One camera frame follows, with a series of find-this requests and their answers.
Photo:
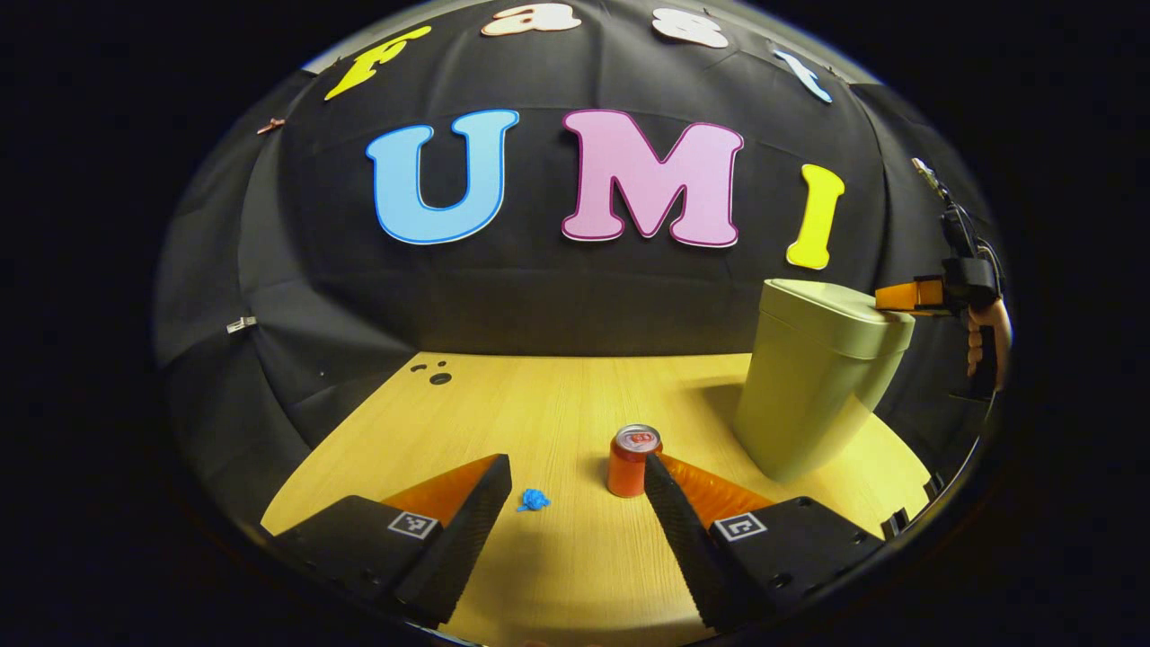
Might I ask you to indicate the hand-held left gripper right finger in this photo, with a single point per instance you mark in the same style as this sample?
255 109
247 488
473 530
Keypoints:
687 548

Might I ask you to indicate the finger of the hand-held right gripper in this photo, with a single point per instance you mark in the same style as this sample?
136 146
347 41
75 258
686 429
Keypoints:
907 296

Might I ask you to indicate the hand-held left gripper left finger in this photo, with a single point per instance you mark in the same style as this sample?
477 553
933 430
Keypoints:
458 548

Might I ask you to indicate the blue paper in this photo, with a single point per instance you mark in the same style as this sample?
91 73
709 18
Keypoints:
534 500

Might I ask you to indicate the orange pop can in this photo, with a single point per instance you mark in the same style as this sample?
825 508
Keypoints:
627 467

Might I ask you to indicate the pale green desktop garbage bin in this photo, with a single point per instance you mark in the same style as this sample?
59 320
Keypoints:
809 386

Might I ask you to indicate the wooden desktop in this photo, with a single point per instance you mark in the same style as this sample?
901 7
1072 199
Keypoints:
557 404

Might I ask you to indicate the black backdrop cloth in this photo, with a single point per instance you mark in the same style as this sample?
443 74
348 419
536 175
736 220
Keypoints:
539 288

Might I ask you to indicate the silver cloth clip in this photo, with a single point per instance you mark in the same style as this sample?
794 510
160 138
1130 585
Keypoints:
241 324

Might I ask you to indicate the red cloth clip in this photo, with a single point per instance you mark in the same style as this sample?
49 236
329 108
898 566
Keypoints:
270 126

